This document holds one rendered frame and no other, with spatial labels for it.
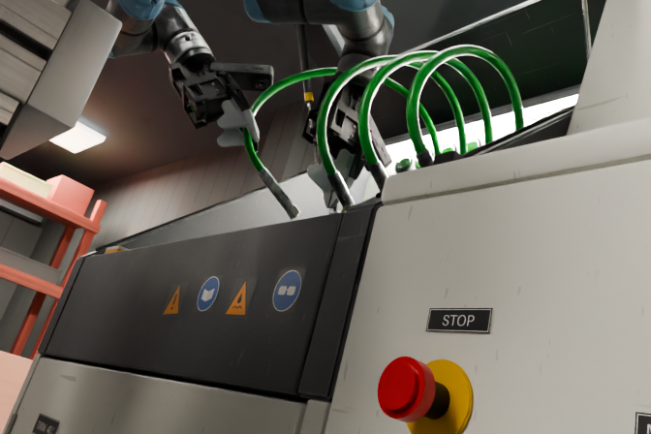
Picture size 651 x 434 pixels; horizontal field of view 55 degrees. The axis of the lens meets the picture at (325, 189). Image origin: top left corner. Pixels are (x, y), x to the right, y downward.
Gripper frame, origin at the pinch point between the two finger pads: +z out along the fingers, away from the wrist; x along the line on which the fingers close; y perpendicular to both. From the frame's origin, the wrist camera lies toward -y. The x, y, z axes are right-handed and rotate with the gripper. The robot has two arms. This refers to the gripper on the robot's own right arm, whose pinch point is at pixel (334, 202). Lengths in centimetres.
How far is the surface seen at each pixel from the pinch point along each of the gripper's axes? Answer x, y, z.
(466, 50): 24.7, 4.3, -16.7
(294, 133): -218, -124, -137
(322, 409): 35, 23, 33
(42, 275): -452, -83, -40
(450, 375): 46, 23, 29
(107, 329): -10.5, 22.7, 27.6
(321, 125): 8.5, 12.3, -4.8
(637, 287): 57, 23, 24
